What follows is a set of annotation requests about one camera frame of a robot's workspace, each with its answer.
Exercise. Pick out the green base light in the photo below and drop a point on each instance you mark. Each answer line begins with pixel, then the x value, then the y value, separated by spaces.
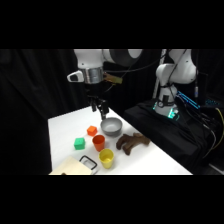
pixel 172 113

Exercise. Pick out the black robot stand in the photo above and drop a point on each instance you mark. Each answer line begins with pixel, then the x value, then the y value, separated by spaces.
pixel 166 133

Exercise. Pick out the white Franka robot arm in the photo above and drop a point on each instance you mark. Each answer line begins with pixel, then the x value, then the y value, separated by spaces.
pixel 89 61

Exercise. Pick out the blue lit strip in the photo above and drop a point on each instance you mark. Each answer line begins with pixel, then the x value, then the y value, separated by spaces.
pixel 188 99

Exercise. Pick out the white container with black rim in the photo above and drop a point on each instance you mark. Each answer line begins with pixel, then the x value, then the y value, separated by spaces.
pixel 89 163

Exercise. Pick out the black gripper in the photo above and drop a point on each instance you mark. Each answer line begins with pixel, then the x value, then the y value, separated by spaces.
pixel 94 92

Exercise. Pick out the yellow cup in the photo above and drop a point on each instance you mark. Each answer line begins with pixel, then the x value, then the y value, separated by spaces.
pixel 106 159

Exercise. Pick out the grey bowl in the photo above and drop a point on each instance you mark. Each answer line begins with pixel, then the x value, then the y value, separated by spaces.
pixel 111 126

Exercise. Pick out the orange cup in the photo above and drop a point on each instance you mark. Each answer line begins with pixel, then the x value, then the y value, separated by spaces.
pixel 98 143

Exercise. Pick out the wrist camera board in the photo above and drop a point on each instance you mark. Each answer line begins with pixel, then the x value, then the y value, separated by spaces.
pixel 112 78

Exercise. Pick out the orange cube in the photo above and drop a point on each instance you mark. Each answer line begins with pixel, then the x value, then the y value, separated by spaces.
pixel 92 130

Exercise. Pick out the green cube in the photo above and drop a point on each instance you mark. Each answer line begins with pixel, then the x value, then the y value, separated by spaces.
pixel 79 143

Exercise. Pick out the brown toy deer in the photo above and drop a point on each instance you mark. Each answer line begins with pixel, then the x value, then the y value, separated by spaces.
pixel 130 142

